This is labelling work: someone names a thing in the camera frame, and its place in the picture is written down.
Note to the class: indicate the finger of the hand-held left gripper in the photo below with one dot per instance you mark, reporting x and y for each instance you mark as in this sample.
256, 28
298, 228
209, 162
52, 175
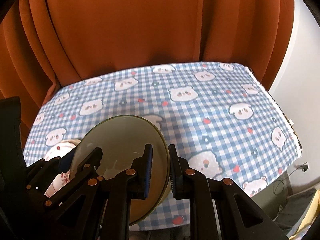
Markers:
90, 162
66, 161

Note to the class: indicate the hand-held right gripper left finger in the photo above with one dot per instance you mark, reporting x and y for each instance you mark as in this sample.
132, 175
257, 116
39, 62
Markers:
147, 172

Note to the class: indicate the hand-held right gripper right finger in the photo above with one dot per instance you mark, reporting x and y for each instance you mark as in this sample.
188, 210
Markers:
173, 172

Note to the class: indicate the white plate red pattern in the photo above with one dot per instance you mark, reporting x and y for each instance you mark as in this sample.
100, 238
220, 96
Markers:
63, 148

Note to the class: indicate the white bowl blue floral print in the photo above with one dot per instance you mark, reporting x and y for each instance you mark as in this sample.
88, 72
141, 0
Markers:
120, 140

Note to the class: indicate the blue checkered bear tablecloth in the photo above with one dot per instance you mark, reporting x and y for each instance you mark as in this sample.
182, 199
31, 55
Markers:
212, 105

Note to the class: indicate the grey cushion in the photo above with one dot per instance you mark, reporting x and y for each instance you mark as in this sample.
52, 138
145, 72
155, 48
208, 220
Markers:
292, 207

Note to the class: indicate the yellow cloth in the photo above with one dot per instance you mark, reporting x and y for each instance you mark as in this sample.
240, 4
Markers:
308, 220

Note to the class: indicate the orange curtain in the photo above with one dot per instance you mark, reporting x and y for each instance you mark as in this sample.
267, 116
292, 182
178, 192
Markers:
150, 25

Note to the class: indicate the wall socket plug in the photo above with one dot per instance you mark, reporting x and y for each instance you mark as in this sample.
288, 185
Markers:
304, 167

